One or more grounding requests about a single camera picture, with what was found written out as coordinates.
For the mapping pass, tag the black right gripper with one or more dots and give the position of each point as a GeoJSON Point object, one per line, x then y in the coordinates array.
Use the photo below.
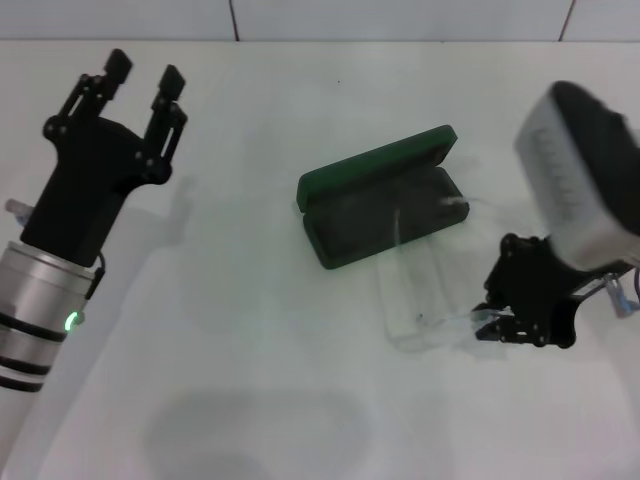
{"type": "Point", "coordinates": [540, 290]}

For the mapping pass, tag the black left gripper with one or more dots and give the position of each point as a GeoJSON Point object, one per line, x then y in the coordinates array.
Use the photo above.
{"type": "Point", "coordinates": [85, 190]}

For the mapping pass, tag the clear white glasses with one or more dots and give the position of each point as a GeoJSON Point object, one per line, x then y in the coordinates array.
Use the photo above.
{"type": "Point", "coordinates": [410, 330]}

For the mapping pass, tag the green glasses case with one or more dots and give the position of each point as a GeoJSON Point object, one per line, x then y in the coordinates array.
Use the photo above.
{"type": "Point", "coordinates": [375, 160]}

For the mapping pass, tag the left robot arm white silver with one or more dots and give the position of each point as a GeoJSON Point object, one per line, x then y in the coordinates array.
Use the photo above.
{"type": "Point", "coordinates": [35, 300]}

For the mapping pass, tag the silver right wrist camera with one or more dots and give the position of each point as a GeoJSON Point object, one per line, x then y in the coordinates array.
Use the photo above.
{"type": "Point", "coordinates": [575, 175]}

